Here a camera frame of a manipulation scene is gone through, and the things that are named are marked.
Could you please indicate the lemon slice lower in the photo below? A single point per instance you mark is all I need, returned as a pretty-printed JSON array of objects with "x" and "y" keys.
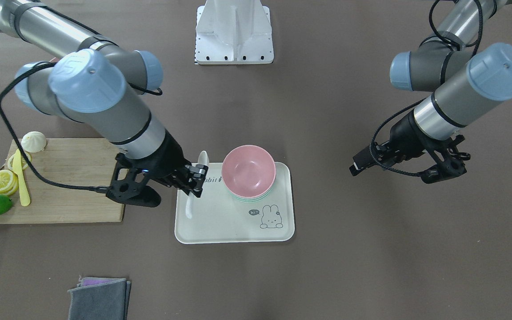
[{"x": 8, "y": 182}]

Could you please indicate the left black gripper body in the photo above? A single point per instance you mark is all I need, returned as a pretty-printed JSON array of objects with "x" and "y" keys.
[{"x": 404, "y": 133}]

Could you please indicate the grey folded cloth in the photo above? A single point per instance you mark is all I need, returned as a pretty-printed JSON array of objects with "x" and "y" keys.
[{"x": 107, "y": 301}]

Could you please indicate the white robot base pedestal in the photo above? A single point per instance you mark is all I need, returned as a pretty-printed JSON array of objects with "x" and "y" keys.
[{"x": 230, "y": 32}]

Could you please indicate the lemon slice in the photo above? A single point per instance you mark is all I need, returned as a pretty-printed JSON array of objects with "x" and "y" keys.
[
  {"x": 10, "y": 160},
  {"x": 8, "y": 182}
]

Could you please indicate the pink bowl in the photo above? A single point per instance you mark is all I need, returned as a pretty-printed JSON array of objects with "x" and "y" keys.
[{"x": 248, "y": 164}]

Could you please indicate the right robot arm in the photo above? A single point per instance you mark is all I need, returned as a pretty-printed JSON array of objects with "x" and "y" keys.
[{"x": 98, "y": 83}]

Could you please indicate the yellow plastic knife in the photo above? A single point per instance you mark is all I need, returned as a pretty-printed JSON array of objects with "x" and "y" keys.
[{"x": 17, "y": 168}]

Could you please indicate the purple cloth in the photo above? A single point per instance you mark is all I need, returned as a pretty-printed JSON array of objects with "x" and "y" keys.
[{"x": 86, "y": 281}]

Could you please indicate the white garlic bulb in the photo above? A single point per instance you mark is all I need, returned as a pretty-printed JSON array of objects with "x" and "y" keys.
[{"x": 34, "y": 142}]

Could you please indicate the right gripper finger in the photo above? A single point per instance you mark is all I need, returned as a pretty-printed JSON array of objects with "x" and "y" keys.
[
  {"x": 191, "y": 187},
  {"x": 196, "y": 171}
]

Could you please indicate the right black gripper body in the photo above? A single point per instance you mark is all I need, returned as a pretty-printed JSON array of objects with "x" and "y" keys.
[{"x": 170, "y": 156}]

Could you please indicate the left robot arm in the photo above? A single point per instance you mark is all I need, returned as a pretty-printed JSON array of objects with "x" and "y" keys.
[{"x": 462, "y": 86}]

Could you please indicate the white ceramic spoon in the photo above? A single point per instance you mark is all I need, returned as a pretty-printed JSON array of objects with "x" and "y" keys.
[{"x": 202, "y": 159}]

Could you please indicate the green bowl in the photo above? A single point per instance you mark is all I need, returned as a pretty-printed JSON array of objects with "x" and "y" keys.
[{"x": 245, "y": 192}]

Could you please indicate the lemon slice upper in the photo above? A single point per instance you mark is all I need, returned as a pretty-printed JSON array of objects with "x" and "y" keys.
[{"x": 10, "y": 160}]

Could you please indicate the cream rabbit tray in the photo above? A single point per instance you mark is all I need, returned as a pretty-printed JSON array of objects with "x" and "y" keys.
[{"x": 219, "y": 217}]

